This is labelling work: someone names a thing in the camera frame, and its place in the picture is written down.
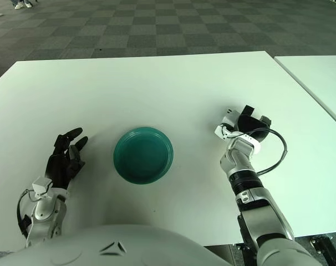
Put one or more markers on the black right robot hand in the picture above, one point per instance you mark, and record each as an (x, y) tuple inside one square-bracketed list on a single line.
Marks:
[(251, 124)]

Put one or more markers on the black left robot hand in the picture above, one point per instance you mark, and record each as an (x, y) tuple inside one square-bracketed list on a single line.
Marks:
[(55, 169)]

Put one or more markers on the white charger block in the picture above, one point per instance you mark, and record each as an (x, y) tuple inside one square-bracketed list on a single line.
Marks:
[(231, 119)]

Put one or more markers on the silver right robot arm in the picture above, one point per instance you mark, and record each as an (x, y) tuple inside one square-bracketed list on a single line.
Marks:
[(251, 188)]

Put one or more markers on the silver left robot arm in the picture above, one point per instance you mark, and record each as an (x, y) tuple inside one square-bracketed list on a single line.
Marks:
[(46, 213)]

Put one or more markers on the green round plate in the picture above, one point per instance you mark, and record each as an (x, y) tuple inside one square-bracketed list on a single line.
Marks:
[(143, 156)]

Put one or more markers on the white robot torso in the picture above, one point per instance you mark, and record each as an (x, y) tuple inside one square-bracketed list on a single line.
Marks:
[(107, 246)]

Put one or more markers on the black table foot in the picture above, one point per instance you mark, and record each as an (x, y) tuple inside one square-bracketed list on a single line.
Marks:
[(327, 246)]

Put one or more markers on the white sneaker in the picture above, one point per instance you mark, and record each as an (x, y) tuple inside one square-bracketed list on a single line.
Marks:
[(27, 5), (19, 6)]

